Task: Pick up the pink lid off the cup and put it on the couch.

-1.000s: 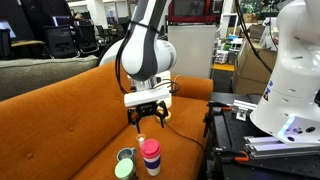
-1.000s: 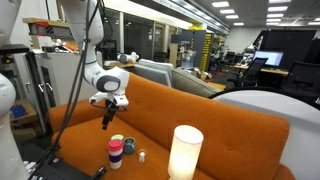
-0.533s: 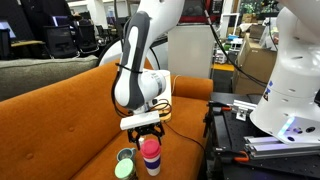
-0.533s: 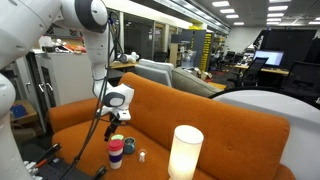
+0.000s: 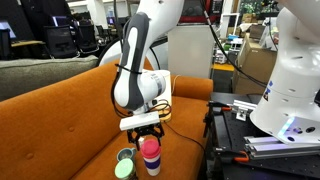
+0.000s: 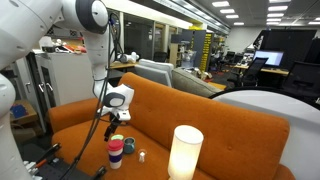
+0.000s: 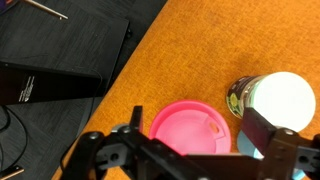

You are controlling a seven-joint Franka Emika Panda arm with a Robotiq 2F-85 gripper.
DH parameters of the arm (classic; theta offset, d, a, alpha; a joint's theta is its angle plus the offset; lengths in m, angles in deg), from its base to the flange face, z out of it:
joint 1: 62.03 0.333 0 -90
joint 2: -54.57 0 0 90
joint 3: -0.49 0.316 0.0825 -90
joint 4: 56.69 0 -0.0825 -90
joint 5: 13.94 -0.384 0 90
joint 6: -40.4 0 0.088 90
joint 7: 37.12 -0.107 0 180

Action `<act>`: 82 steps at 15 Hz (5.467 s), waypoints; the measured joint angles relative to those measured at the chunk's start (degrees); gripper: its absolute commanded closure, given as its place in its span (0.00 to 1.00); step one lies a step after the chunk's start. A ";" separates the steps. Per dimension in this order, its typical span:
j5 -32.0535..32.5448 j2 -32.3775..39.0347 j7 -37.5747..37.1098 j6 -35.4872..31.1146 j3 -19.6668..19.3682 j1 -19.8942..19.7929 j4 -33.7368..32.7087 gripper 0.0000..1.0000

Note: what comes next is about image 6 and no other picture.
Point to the ceiling light panel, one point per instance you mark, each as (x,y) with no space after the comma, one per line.
(277,8)
(227,11)
(232,16)
(220,4)
(273,20)
(275,15)

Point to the orange fabric couch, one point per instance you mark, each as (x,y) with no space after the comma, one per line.
(200,120)

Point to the white cylindrical lamp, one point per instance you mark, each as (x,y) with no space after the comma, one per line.
(185,153)

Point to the white armchair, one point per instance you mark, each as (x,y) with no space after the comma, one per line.
(155,71)

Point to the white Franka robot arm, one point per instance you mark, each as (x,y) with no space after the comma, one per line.
(26,26)

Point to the wooden office desk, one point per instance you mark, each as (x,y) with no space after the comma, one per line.
(276,70)

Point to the teal mug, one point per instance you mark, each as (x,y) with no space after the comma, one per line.
(129,145)

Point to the black partition panel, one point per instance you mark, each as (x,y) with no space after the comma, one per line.
(293,40)

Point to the white cup with blue band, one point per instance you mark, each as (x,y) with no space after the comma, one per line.
(115,159)

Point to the small white robot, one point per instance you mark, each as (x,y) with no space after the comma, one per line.
(130,57)

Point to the black office chair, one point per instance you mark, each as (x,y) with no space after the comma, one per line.
(303,80)
(253,70)

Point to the lit computer monitor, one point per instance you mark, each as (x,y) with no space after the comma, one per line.
(270,57)

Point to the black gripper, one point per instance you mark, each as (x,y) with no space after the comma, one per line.
(115,121)

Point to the small clear glass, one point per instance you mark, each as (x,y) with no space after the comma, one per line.
(142,156)

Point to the cardboard box with blue item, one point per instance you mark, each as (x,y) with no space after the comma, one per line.
(25,125)

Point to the pink cup lid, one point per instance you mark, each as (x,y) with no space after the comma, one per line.
(115,144)

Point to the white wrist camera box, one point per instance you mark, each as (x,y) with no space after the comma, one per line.
(124,116)

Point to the grey cabinet with yellow bins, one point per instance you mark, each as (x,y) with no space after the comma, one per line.
(200,46)

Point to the light wooden desk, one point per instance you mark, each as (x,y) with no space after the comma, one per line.
(125,65)

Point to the white round table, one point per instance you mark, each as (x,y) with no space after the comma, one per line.
(300,116)

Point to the grey fabric couch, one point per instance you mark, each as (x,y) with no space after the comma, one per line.
(191,83)

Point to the black vertical post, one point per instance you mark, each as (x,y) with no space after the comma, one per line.
(35,86)

